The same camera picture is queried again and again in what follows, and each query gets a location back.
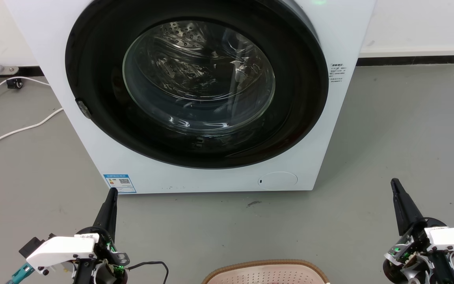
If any thin black left gripper cable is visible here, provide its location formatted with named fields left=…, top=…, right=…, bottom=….
left=127, top=261, right=169, bottom=284

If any beige perforated laundry basket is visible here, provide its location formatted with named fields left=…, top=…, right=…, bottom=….
left=202, top=259, right=330, bottom=284

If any black wall baseboard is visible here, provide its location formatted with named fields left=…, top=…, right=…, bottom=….
left=355, top=55, right=454, bottom=67

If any grey washer door latch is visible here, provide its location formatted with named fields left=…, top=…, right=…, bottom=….
left=76, top=99, right=92, bottom=119

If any round white filter cover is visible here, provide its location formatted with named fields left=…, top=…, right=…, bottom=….
left=258, top=172, right=298, bottom=191

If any white front-load washing machine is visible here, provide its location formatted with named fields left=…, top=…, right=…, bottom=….
left=4, top=0, right=377, bottom=194

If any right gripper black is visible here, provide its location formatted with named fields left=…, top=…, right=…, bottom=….
left=383, top=178, right=454, bottom=284

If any blue energy label sticker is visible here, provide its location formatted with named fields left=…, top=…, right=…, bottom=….
left=103, top=174, right=137, bottom=194

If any round black washer door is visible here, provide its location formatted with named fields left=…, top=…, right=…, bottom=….
left=65, top=0, right=329, bottom=169

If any printed text warning sticker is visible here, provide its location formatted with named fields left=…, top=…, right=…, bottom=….
left=329, top=63, right=347, bottom=83

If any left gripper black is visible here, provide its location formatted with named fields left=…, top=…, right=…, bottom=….
left=73, top=188, right=130, bottom=284

